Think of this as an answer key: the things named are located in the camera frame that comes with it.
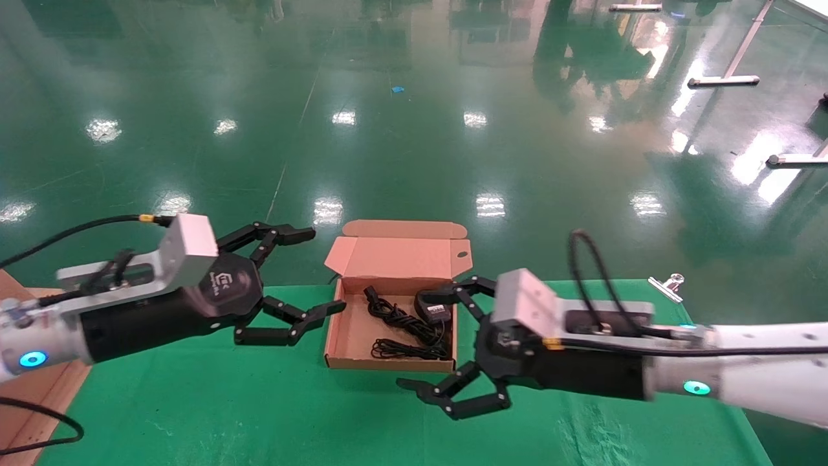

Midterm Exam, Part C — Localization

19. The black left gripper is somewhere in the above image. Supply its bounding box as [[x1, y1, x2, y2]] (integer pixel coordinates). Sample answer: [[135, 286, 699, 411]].
[[81, 222, 347, 363]]

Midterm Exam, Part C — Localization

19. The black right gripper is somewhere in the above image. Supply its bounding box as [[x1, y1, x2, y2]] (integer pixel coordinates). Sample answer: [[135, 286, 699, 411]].
[[397, 275, 648, 421]]

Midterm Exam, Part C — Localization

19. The black adapter with white label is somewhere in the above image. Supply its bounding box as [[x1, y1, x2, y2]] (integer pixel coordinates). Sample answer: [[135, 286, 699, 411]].
[[414, 291, 455, 324]]

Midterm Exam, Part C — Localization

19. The thin black USB cable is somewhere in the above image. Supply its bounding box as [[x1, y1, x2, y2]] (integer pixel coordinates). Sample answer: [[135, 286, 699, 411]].
[[371, 338, 452, 361]]

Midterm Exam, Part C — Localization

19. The black twisted power cord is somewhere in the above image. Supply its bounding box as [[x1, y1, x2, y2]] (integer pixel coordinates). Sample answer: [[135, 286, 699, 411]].
[[364, 285, 448, 347]]

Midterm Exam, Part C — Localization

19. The open brown cardboard box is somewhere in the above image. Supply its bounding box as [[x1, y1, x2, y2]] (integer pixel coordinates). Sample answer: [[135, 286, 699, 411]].
[[323, 220, 473, 373]]

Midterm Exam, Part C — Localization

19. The green table cloth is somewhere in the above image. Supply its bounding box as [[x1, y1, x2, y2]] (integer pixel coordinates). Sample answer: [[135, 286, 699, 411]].
[[39, 280, 774, 466]]

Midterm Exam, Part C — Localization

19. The silver binder clip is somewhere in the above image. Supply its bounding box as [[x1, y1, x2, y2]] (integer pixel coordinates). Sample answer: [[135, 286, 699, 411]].
[[648, 273, 685, 304]]

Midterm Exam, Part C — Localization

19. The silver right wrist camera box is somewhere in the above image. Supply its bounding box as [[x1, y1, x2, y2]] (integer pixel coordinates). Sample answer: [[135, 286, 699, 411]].
[[490, 269, 560, 342]]

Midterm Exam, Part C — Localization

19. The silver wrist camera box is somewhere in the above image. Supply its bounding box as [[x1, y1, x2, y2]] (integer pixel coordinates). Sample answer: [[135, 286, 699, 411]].
[[490, 269, 560, 342], [157, 214, 219, 293]]

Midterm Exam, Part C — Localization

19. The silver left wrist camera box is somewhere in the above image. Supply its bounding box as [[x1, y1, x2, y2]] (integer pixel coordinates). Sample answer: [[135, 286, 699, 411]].
[[157, 214, 219, 293]]

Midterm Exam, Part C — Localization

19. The silver right camera bracket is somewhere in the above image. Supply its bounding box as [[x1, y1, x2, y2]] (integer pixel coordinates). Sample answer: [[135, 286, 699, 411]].
[[556, 299, 655, 338]]

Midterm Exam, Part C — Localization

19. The silver camera bracket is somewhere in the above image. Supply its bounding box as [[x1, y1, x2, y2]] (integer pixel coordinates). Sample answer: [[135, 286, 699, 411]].
[[556, 299, 655, 338], [57, 251, 162, 305]]

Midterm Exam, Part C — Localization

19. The silver left camera bracket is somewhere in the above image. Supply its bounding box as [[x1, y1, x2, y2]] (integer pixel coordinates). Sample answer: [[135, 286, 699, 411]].
[[57, 251, 162, 305]]

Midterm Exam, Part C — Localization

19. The black left camera cable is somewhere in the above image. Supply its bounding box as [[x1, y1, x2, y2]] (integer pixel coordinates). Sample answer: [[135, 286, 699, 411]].
[[0, 214, 174, 269]]

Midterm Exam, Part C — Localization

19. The black camera cable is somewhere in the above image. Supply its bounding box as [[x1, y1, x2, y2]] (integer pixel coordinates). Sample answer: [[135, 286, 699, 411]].
[[0, 214, 174, 269], [545, 228, 828, 358]]

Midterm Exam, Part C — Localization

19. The black right camera cable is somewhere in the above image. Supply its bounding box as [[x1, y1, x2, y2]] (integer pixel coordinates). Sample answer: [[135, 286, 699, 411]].
[[545, 228, 828, 358]]

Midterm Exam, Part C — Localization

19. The black looping cable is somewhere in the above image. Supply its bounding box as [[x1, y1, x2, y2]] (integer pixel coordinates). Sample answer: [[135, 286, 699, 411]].
[[0, 396, 85, 456]]

